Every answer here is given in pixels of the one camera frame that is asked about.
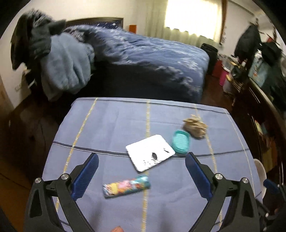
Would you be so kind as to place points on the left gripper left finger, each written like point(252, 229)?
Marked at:
point(82, 175)

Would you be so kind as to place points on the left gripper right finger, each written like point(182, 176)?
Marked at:
point(201, 175)

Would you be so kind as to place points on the teal plastic lid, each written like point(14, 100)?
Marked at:
point(180, 141)

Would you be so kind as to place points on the silver pill blister pack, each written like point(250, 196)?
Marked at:
point(149, 152)

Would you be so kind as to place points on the white pink trash bin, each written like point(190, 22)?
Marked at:
point(261, 174)

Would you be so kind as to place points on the person's left hand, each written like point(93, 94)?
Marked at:
point(117, 229)

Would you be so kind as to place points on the colourful candy wrapper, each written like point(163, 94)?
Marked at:
point(126, 187)

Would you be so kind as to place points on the crumpled brown paper ball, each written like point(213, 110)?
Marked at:
point(195, 126)

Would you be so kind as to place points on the blue striped tablecloth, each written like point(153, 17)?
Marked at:
point(105, 126)

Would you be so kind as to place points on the dark wooden dresser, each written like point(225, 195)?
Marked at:
point(262, 127)

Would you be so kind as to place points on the red pink storage boxes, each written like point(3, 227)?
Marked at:
point(220, 72)

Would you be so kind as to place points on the light blue fleece blanket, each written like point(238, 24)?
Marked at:
point(68, 66)

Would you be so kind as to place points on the black suitcase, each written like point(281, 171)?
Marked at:
point(212, 53)

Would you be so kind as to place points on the blue patterned bed duvet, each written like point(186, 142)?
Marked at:
point(146, 67)

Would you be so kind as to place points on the dark clothes pile on dresser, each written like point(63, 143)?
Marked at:
point(263, 62)

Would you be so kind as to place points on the dark grey clothes pile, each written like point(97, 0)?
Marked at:
point(31, 39)

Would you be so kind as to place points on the pale green curtain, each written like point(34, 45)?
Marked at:
point(189, 22)

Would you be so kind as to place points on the dark wooden headboard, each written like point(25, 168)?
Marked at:
point(106, 22)

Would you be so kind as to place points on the orange box by wall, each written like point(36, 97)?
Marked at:
point(133, 29)

